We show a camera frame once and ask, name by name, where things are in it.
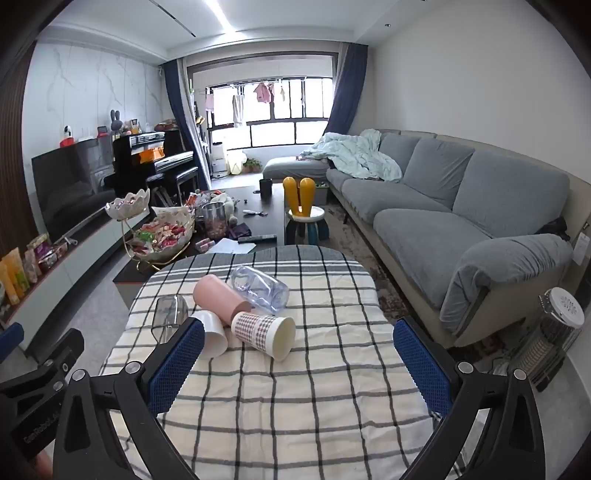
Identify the dark coffee table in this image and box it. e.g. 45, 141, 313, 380
113, 184, 289, 296

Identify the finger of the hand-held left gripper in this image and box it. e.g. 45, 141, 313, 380
0, 329, 86, 408
0, 322, 25, 357

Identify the checked tablecloth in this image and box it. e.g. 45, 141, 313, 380
99, 244, 462, 480

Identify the pink cup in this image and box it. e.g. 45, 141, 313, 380
193, 274, 252, 328

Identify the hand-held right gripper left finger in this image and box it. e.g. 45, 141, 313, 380
52, 318, 206, 480

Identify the black piano bench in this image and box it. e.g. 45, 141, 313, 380
147, 167, 199, 207

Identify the white paper sheet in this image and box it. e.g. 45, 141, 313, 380
213, 238, 256, 254

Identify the patterned paper cup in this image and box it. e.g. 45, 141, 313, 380
231, 311, 297, 361

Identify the black upright piano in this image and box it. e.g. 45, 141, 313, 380
113, 130, 199, 208

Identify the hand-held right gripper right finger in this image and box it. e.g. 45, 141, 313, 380
393, 318, 546, 480

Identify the purple snack packet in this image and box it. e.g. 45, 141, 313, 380
27, 233, 51, 259

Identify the electric heater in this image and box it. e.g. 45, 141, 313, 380
508, 287, 585, 393

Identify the grey television cabinet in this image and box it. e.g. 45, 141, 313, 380
0, 210, 155, 356

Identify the tiered candy bowl stand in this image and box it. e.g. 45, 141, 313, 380
105, 188, 197, 271

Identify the light blue blanket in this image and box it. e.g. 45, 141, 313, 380
300, 129, 403, 182

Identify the blue curtain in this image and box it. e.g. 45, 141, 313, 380
327, 44, 368, 137
163, 60, 199, 185

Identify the clear glass cup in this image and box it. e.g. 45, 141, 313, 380
151, 294, 190, 344

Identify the glass jar of nuts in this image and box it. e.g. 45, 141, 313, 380
202, 203, 228, 240

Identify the flat screen television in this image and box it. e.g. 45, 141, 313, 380
31, 138, 116, 245

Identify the yellow rabbit-ear stool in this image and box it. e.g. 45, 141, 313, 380
283, 176, 329, 245

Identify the clear plastic cup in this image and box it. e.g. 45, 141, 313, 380
230, 265, 290, 311

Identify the black bag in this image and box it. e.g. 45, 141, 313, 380
538, 217, 571, 241

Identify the white air purifier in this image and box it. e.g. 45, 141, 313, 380
210, 142, 229, 178

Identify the grey sofa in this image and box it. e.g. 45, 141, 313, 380
262, 129, 583, 349

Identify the white cup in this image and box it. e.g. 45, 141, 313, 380
189, 310, 229, 357

